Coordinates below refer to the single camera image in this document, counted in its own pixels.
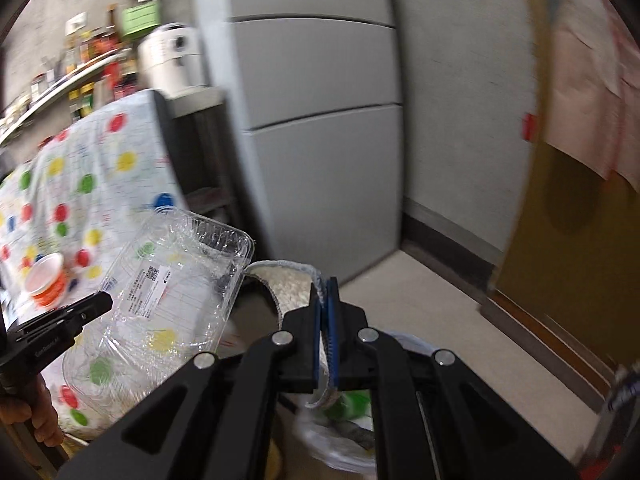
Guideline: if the green box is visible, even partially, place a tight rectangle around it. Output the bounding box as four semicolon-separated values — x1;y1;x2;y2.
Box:
120;2;164;39

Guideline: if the row of sauce bottles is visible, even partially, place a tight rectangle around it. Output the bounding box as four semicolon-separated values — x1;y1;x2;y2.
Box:
65;4;142;68

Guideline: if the clear plastic food container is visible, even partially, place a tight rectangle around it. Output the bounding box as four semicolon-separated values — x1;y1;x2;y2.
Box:
62;207;255;423

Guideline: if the white wall shelf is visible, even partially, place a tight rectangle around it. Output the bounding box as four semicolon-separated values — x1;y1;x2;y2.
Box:
0;50;134;142

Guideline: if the red blue blurry object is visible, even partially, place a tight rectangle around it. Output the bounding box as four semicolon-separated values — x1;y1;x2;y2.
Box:
574;364;640;480

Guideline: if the red sauce jar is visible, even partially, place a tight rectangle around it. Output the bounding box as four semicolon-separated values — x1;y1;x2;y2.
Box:
112;57;139;102

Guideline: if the grey refrigerator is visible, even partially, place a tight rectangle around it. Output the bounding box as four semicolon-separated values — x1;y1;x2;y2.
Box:
192;0;407;287

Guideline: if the orange white noodle cup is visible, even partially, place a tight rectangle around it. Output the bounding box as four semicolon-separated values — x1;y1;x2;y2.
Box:
24;252;69;309

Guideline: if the green bottle yellow cap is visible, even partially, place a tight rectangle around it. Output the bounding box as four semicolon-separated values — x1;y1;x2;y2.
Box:
79;82;97;117

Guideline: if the brown wooden door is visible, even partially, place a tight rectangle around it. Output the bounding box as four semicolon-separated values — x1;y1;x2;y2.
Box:
487;0;640;411

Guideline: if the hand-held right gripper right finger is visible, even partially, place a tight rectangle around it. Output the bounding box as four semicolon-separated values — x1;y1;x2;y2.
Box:
325;276;582;480

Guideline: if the pink door poster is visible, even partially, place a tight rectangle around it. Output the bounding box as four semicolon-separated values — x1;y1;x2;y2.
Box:
542;0;640;187

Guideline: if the white rice cooker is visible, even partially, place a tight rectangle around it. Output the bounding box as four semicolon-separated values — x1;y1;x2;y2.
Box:
137;22;204;99

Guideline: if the trash bin with white bag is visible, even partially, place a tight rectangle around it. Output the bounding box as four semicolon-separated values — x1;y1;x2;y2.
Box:
292;329;437;480

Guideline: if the person's left hand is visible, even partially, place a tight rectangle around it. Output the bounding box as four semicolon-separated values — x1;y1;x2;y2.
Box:
0;374;66;450

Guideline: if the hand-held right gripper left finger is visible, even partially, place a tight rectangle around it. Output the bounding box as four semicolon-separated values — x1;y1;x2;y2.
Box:
55;280;323;480

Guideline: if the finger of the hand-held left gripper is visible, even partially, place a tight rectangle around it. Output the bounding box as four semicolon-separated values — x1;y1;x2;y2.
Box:
14;291;114;343

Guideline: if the polka dot cloth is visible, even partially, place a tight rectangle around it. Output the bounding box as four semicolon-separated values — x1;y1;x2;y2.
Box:
0;90;189;432

